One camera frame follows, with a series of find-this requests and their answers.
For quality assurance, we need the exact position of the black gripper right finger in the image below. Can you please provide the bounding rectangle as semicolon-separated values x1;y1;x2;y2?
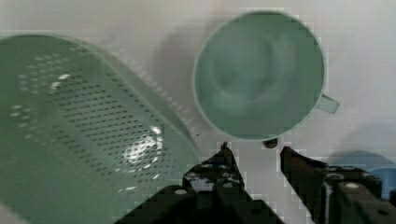
280;147;395;224

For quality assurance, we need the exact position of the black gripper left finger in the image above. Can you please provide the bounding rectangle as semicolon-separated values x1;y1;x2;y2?
182;142;245;192

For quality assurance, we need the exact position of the blue bowl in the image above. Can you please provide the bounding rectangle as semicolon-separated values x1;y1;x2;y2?
332;151;396;200

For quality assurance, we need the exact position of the green perforated colander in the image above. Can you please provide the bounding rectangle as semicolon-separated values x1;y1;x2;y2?
1;35;200;224

